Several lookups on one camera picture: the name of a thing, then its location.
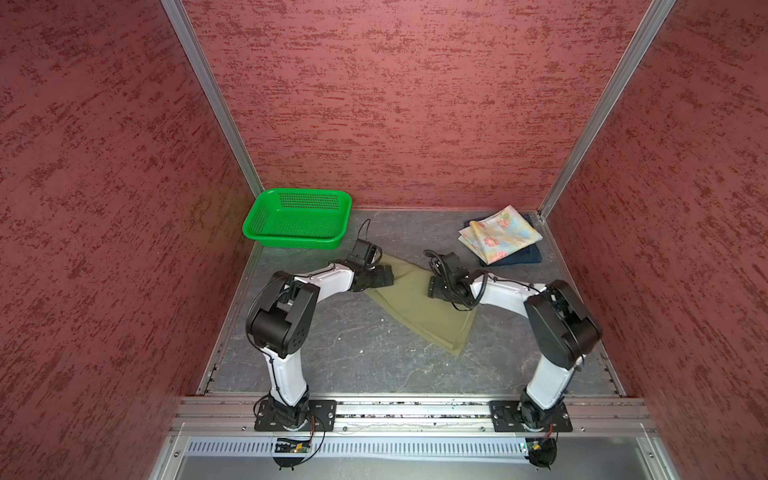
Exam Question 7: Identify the olive green skirt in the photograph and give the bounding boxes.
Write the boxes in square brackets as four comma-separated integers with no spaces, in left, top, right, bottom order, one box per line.
[366,254,476,356]

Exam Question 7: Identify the pastel patterned skirt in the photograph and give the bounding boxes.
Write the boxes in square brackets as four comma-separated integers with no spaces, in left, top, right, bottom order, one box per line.
[458,206,543,264]

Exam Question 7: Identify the blue denim skirt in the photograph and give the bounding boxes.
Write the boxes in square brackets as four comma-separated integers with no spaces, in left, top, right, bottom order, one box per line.
[464,213,542,267]

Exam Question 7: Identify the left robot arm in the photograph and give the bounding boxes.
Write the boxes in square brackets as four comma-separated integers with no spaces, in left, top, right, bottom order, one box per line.
[245,263,394,430]

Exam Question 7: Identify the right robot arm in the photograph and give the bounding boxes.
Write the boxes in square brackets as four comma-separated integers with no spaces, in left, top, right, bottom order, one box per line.
[427,271,602,432]

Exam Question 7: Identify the green plastic basket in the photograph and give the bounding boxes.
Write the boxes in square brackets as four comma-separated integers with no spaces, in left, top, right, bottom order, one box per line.
[242,188,352,250]

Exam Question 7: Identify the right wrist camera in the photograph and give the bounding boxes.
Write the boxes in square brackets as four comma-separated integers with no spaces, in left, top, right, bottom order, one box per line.
[436,253,468,279]

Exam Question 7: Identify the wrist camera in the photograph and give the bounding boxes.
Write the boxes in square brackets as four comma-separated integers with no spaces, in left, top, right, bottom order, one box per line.
[436,253,468,279]
[347,239,382,268]

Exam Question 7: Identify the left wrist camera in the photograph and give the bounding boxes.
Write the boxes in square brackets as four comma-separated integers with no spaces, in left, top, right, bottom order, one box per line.
[347,239,382,268]

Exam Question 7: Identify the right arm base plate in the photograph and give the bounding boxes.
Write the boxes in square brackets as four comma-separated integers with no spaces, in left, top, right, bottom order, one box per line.
[488,400,573,434]

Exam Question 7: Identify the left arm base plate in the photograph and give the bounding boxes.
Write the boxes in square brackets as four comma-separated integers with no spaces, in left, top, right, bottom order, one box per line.
[254,397,337,433]

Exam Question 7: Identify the right base connector cable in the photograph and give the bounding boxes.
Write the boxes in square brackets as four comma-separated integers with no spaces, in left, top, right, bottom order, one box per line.
[525,428,559,469]

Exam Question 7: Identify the base connector cable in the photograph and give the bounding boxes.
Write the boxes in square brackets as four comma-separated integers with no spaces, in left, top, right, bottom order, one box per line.
[525,428,559,469]
[271,413,326,470]

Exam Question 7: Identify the left base connector cable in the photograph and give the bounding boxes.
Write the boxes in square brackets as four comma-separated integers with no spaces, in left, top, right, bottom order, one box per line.
[271,413,326,470]

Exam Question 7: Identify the aluminium front rail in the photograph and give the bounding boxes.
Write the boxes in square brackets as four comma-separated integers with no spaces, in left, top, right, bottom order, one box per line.
[170,393,659,438]

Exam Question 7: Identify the white slotted cable duct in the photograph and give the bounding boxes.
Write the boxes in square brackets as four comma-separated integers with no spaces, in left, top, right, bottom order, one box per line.
[184,436,528,463]

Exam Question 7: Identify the right aluminium corner post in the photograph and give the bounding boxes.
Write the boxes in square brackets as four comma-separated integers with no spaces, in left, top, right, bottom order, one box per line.
[538,0,676,223]

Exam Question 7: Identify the aluminium corner post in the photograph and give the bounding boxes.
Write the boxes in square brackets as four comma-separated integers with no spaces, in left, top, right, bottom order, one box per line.
[161,0,264,197]
[538,0,676,223]

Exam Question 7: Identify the left aluminium corner post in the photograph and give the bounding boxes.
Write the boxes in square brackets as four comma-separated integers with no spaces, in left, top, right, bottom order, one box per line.
[161,0,264,197]

